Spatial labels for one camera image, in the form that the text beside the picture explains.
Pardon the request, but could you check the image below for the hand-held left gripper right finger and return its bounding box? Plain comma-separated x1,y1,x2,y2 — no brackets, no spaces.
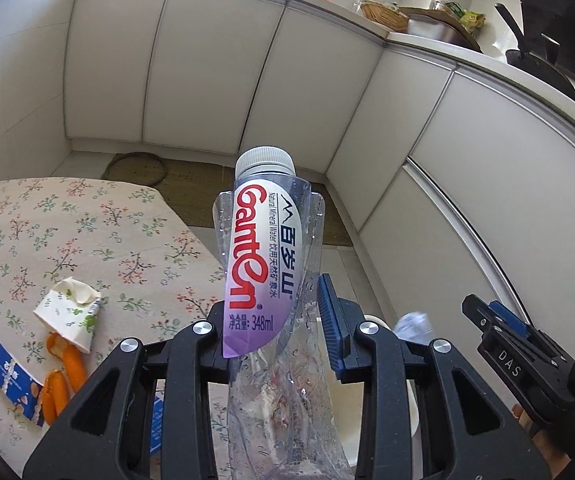
319,274,538,480

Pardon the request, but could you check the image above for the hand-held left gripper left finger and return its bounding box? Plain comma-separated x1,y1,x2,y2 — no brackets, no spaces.
22,300,229,480

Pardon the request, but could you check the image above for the white trash bin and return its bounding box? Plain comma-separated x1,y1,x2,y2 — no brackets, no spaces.
328,312,423,468

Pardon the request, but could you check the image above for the white paper ball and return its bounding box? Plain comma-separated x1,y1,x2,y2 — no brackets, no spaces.
393,312,437,346

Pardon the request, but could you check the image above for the clear plastic water bottle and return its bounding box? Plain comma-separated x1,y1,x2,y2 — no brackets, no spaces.
212,146,355,480

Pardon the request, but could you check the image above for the floral paper cup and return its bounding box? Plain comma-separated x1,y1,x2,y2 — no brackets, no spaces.
32,276,103,353

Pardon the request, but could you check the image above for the blue patterned biscuit box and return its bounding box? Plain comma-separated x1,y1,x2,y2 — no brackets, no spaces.
0,341,46,426

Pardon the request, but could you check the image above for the person's right hand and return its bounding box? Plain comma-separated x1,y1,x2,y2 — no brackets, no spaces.
511,404,574,480

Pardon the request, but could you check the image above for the large woven floor mat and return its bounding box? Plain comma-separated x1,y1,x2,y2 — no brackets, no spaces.
188,162,354,248

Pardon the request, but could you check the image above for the white cabinet with drawers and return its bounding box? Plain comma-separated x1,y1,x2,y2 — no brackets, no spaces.
325,42,575,461

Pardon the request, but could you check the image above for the small woven floor mat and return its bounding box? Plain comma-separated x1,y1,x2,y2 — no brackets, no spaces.
102,152,228,228

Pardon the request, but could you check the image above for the floral tablecloth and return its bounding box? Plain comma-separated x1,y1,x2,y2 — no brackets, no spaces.
0,176,228,461

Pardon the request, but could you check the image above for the black wok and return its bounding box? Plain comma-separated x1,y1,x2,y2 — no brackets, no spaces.
495,2,575,107

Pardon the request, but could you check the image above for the white cabinet with doors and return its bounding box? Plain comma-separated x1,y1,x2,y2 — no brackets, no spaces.
62,0,388,162

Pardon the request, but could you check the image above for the metal pot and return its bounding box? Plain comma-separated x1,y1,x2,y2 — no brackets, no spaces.
405,7,483,52

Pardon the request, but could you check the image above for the yellow green snack bag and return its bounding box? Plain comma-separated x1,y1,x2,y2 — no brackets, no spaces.
447,2,488,36

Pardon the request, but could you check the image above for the wicker basket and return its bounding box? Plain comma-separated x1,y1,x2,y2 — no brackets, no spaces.
359,0,411,31

